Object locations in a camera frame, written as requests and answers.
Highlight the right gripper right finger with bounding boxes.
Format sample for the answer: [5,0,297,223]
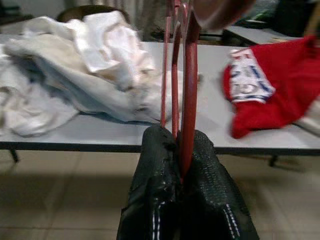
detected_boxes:
[179,129,260,240]

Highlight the red printed t-shirt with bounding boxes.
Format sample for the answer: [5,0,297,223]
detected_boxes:
[222,34,320,140]

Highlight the grey folding table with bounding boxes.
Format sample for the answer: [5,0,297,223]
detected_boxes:
[0,33,320,167]

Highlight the white shirt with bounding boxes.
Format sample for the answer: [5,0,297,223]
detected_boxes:
[0,9,166,138]

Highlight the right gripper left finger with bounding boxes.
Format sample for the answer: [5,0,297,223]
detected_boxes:
[116,124,181,240]

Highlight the red plastic hanger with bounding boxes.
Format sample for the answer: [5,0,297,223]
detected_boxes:
[159,0,201,185]

